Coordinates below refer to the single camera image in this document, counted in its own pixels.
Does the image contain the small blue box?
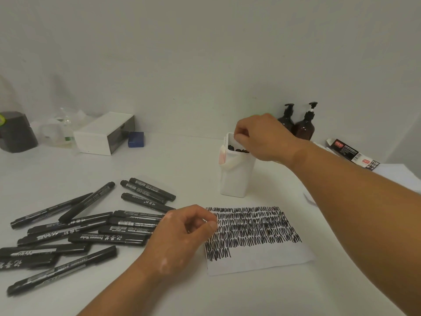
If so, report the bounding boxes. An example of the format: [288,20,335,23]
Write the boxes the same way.
[127,131,145,148]

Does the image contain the person's right hand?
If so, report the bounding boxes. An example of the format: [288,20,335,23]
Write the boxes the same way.
[233,113,308,170]

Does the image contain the clear bottle with dark liquid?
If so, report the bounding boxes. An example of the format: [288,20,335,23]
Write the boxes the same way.
[0,75,39,154]

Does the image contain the white paper with black scribbles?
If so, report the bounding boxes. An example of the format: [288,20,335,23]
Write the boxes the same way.
[204,206,316,277]

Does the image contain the person's left hand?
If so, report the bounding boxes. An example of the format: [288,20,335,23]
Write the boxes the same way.
[138,204,218,280]

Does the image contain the pile of black markers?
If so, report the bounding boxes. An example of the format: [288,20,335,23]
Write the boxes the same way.
[0,177,177,297]

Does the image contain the person's right forearm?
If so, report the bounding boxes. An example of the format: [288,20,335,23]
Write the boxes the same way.
[289,140,421,316]

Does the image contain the pile of loose white sheets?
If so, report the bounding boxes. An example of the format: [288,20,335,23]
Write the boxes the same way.
[302,162,421,205]

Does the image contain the white plastic container with handle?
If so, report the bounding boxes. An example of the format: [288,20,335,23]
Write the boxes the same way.
[218,132,257,197]

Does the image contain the white box with grey front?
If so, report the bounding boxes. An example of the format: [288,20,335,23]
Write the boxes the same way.
[73,111,136,156]

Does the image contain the brown pump bottle white neck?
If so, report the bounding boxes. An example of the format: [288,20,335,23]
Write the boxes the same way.
[292,101,318,141]

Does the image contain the black and red cardboard box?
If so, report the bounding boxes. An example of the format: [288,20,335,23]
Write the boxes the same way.
[325,138,381,171]

